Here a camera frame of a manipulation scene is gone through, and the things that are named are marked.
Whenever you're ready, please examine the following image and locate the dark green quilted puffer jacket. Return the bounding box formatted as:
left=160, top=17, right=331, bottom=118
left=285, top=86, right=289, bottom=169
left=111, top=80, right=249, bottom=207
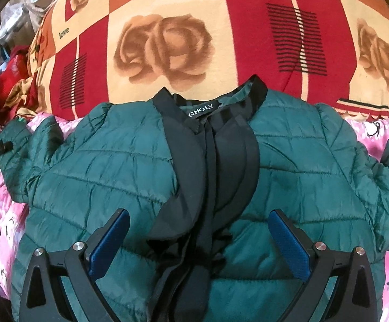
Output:
left=0, top=76, right=389, bottom=321

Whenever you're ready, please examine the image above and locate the red crumpled fabric pile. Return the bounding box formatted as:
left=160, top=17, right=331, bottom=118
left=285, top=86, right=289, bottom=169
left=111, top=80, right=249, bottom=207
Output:
left=0, top=46, right=47, bottom=128

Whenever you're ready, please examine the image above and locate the grey metal object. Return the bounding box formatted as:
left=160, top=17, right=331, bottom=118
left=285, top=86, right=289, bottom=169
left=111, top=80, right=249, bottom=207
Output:
left=0, top=0, right=55, bottom=48

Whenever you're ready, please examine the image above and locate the red cream rose blanket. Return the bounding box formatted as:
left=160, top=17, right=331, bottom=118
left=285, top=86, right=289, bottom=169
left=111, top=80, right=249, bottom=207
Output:
left=29, top=0, right=389, bottom=119

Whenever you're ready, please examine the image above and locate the pink penguin print quilt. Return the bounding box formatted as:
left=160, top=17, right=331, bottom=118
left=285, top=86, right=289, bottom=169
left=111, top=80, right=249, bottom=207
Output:
left=0, top=110, right=389, bottom=322

